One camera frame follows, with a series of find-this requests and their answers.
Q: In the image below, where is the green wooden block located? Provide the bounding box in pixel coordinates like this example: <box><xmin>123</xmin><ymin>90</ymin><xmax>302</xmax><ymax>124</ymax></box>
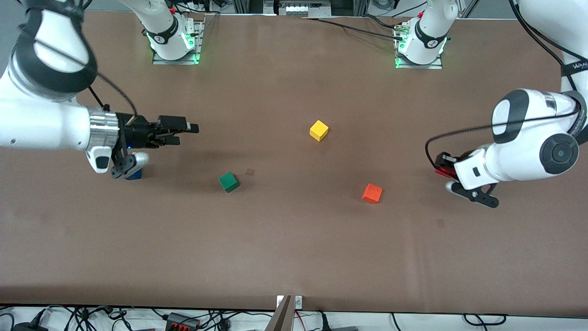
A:
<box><xmin>219</xmin><ymin>171</ymin><xmax>241</xmax><ymax>193</ymax></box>

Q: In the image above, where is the orange wooden block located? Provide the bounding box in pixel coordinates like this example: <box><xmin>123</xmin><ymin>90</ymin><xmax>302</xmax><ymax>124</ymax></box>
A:
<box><xmin>362</xmin><ymin>183</ymin><xmax>383</xmax><ymax>205</ymax></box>

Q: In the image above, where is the yellow wooden block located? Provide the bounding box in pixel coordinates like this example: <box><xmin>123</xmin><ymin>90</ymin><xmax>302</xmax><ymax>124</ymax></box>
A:
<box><xmin>309</xmin><ymin>120</ymin><xmax>329</xmax><ymax>142</ymax></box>

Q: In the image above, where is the silver electronics box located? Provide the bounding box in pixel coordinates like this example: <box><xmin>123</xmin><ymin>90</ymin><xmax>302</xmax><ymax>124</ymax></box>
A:
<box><xmin>279</xmin><ymin>0</ymin><xmax>332</xmax><ymax>17</ymax></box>

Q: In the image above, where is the large table cover sheet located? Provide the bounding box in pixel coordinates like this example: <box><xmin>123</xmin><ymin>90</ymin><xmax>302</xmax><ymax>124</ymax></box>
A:
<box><xmin>0</xmin><ymin>10</ymin><xmax>588</xmax><ymax>319</ymax></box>

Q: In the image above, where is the black connector box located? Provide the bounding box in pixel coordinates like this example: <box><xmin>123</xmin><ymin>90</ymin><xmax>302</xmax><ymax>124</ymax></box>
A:
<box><xmin>165</xmin><ymin>312</ymin><xmax>201</xmax><ymax>331</ymax></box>

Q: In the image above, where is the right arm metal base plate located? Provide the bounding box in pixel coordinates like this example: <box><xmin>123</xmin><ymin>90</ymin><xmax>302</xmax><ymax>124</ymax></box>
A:
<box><xmin>152</xmin><ymin>21</ymin><xmax>204</xmax><ymax>65</ymax></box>

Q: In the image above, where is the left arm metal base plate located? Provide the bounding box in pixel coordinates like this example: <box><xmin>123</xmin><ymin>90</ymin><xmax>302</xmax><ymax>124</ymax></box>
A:
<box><xmin>394</xmin><ymin>25</ymin><xmax>444</xmax><ymax>70</ymax></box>

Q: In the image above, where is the black cable to arm base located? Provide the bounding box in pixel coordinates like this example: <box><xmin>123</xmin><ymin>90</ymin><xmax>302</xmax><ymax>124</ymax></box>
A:
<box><xmin>317</xmin><ymin>17</ymin><xmax>406</xmax><ymax>41</ymax></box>

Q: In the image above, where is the looped black cable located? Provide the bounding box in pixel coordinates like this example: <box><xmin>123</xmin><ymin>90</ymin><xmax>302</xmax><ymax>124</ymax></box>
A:
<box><xmin>463</xmin><ymin>313</ymin><xmax>509</xmax><ymax>327</ymax></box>

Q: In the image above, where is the wooden post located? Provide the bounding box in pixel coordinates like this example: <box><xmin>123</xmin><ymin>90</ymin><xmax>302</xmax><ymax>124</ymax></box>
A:
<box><xmin>265</xmin><ymin>295</ymin><xmax>294</xmax><ymax>331</ymax></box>

